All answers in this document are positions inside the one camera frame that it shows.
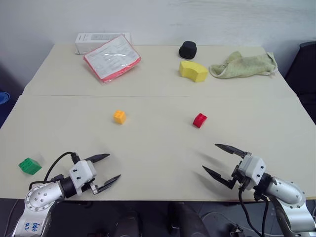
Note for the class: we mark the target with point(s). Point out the pale green cloth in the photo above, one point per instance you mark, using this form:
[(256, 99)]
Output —
[(247, 65)]

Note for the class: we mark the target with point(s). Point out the green toy block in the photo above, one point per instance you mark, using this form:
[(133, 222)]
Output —
[(29, 166)]

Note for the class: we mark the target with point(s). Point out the white cardboard box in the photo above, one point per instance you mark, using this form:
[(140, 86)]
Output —
[(98, 38)]

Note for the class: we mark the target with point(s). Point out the yellow curved foam block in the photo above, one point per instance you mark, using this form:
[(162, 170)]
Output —
[(192, 71)]

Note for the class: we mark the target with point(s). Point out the large dark rounded shape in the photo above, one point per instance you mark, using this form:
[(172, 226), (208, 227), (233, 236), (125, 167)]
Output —
[(186, 219)]

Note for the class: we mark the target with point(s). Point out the black chair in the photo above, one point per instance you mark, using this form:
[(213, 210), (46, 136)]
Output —
[(306, 74)]

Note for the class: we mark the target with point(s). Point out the black round cap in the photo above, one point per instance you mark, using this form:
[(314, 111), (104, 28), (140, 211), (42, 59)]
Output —
[(187, 50)]

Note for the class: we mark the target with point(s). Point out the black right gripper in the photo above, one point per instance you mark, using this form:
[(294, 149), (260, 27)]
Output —
[(236, 174)]

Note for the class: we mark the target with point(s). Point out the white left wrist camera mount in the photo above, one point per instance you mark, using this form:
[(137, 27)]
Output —
[(79, 172)]

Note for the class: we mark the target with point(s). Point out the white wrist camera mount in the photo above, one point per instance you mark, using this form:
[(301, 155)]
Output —
[(79, 172), (254, 168)]

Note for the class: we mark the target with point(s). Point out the blue round object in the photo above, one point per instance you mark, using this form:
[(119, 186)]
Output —
[(3, 98)]

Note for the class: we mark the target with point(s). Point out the red toy block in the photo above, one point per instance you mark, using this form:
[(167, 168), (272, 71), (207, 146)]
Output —
[(199, 121)]

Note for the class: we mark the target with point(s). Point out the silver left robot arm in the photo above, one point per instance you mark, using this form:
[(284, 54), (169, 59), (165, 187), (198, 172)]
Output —
[(39, 195)]

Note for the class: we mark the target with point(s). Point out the red sleeve with papers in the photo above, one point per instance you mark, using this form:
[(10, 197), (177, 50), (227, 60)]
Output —
[(111, 58)]

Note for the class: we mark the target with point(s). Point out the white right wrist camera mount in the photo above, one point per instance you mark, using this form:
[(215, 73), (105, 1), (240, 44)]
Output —
[(254, 168)]

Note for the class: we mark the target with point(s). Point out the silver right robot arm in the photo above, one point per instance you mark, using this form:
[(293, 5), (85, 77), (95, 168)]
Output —
[(287, 190)]

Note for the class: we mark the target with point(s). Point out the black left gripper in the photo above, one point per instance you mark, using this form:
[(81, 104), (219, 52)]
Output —
[(93, 188)]

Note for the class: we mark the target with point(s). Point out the yellow toy block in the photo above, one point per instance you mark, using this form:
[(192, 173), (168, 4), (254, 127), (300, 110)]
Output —
[(120, 117)]

